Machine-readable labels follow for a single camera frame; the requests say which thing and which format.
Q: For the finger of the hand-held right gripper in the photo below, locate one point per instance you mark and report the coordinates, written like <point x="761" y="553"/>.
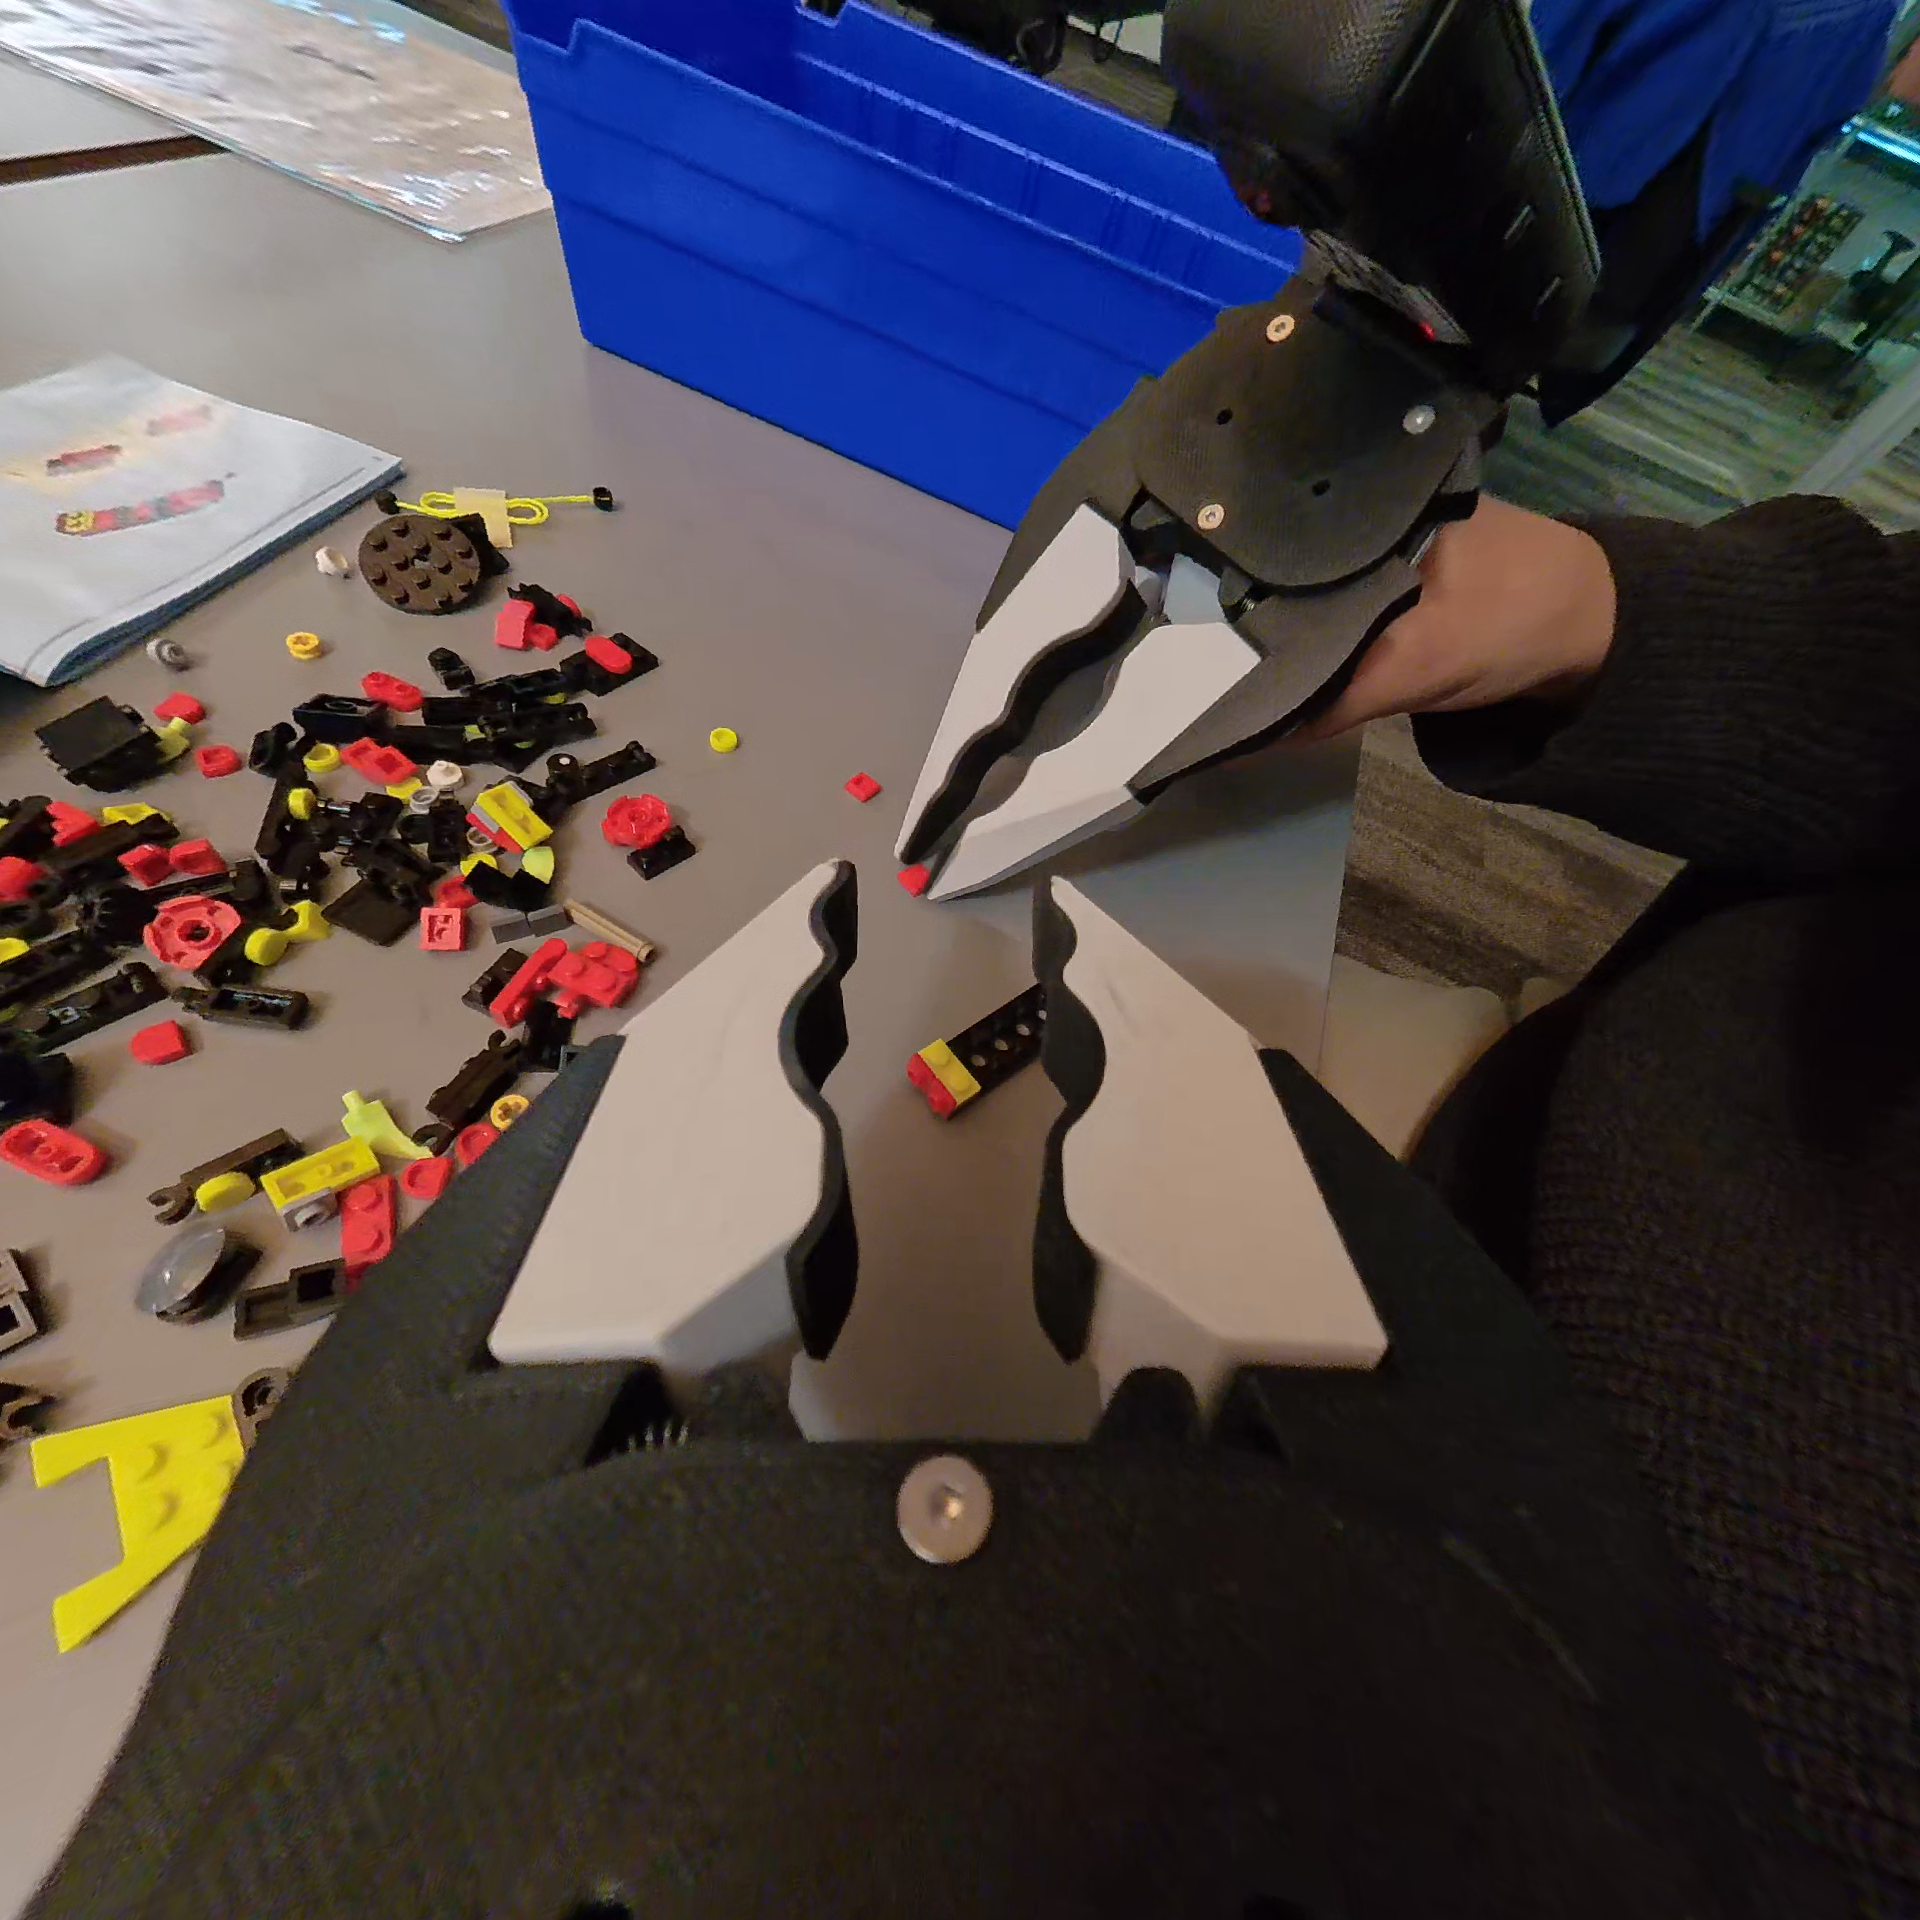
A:
<point x="1142" y="720"/>
<point x="1037" y="600"/>

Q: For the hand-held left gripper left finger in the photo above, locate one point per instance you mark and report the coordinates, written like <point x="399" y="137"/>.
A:
<point x="676" y="1200"/>

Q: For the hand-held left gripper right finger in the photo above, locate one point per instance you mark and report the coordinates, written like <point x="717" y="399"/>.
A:
<point x="1201" y="1215"/>

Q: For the black lego assembly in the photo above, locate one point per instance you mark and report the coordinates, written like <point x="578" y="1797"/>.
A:
<point x="998" y="1044"/>

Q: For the person's right forearm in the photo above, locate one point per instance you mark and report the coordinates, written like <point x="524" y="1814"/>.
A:
<point x="1756" y="676"/>

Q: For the pile of loose lego pieces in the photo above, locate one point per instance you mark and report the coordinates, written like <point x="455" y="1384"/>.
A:
<point x="196" y="933"/>

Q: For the large yellow wedge lego plate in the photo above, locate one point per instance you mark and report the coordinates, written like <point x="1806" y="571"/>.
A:
<point x="149" y="1484"/>

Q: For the lego instruction booklet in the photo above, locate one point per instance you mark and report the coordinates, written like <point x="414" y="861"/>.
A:
<point x="149" y="495"/>

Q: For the person's right hand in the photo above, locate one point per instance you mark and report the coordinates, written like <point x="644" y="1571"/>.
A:
<point x="1516" y="615"/>

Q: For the blue plastic bin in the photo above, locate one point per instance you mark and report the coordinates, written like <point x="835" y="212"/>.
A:
<point x="841" y="224"/>

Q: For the person's dark knit clothing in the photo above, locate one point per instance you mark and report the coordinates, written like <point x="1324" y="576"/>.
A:
<point x="1724" y="1200"/>

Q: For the display shelf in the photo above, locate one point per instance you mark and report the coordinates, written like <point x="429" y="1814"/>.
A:
<point x="1809" y="247"/>

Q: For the blue cloth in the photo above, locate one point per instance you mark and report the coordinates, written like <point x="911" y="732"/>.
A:
<point x="1724" y="91"/>

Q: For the clear plastic bag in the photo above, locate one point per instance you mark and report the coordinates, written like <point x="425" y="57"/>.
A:
<point x="301" y="91"/>

